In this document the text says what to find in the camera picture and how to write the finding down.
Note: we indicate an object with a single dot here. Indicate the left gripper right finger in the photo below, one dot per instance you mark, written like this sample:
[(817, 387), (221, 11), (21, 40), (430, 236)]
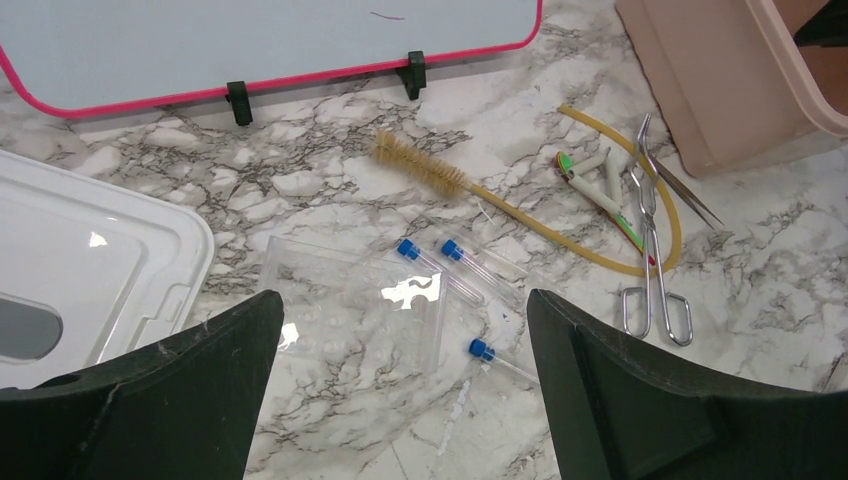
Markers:
[(621, 408)]

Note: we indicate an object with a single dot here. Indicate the pink-framed whiteboard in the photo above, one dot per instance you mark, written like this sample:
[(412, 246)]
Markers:
[(76, 59)]

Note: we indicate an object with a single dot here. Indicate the pink plastic bin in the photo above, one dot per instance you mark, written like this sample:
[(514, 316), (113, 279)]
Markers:
[(733, 87)]

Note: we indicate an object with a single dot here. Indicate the metal tweezers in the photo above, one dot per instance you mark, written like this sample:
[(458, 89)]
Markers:
[(685, 193)]

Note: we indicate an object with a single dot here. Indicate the whiteboard stand left foot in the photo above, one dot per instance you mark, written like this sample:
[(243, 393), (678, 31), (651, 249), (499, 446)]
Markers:
[(238, 98)]

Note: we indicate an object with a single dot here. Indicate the whiteboard stand foot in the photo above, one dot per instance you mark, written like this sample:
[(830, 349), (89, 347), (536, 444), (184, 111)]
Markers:
[(238, 98), (413, 74)]

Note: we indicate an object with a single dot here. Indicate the whiteboard stand right foot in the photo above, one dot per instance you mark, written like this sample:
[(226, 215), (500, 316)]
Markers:
[(413, 74)]

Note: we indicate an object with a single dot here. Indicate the white ceramic tube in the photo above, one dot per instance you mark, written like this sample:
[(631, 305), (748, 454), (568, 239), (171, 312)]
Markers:
[(613, 185), (595, 196)]

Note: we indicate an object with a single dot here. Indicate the white plastic bin lid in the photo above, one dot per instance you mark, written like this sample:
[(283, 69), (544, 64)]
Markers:
[(89, 271)]

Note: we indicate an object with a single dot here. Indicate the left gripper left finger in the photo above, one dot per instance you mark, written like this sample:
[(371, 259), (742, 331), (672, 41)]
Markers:
[(184, 407)]

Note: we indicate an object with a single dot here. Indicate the clear plastic spot plate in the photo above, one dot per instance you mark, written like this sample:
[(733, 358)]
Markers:
[(340, 304)]

